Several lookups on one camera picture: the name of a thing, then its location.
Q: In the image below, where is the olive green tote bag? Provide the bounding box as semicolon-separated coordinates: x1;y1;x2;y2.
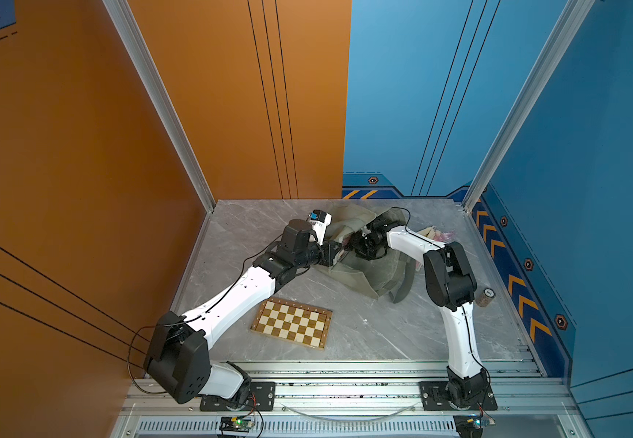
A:
317;204;416;303

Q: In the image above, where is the light wooden folding fan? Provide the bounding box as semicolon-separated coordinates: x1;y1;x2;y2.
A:
419;226;455;244

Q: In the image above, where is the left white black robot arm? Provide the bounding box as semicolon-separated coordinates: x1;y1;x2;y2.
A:
144;210;342;406

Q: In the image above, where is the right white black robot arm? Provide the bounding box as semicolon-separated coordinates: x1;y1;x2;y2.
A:
346;215;498;411

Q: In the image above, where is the wooden chessboard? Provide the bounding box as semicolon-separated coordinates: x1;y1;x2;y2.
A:
251;297;333;350

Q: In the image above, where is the left green circuit board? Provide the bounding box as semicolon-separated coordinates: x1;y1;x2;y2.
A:
219;416;255;434

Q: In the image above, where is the green circuit board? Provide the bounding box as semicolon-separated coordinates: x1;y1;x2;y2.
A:
453;416;496;438
219;416;255;434

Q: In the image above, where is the right green circuit board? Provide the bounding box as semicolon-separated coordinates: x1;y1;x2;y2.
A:
453;416;496;438

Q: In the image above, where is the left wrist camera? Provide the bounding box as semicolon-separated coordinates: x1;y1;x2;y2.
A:
307;209;332;246

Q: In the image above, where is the aluminium front rail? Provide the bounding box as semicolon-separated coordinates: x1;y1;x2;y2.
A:
111;359;591;437

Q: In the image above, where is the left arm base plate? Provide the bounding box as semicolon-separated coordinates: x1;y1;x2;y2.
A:
199;381;276;412

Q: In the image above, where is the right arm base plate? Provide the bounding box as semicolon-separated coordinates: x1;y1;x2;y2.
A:
419;381;499;412

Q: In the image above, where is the left aluminium frame post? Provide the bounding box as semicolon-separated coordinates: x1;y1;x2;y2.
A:
102;0;216;214

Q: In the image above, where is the aluminium frame post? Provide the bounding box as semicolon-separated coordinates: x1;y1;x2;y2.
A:
462;0;595;215
102;0;216;214

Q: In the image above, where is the right aluminium frame post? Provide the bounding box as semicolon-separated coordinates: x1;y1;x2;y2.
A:
462;0;595;215

